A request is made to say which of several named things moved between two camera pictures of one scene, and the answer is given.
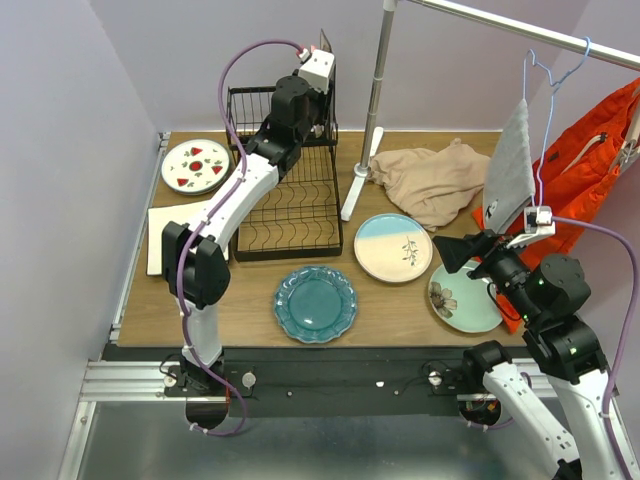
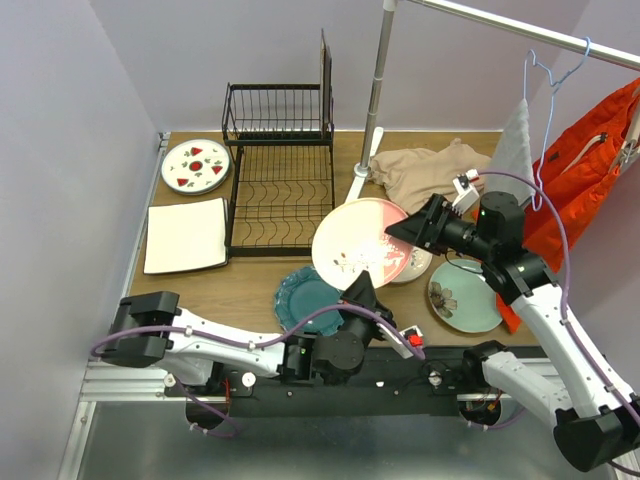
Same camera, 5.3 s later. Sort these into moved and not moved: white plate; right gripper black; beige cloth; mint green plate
Moved: right gripper black
Not moved: beige cloth; mint green plate; white plate
